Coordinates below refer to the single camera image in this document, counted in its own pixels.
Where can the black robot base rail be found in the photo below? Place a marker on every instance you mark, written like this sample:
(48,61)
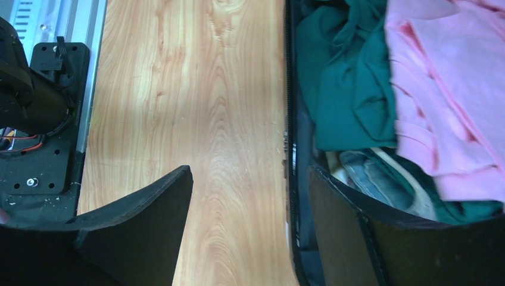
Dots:
(49,61)

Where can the dark green garment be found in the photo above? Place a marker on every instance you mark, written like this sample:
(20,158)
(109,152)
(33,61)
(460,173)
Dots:
(345,76)

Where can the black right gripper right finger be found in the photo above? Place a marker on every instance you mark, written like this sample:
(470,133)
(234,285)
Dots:
(365,242)

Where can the beige sandal shoe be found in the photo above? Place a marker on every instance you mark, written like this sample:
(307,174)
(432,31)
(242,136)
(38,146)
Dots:
(376,174)

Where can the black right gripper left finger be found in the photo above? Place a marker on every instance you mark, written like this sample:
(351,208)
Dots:
(132,241)

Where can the black white space suitcase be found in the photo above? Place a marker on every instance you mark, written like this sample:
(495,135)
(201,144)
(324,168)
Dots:
(300,158)

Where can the pink garment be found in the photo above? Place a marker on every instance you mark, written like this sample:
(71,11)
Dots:
(447,63)

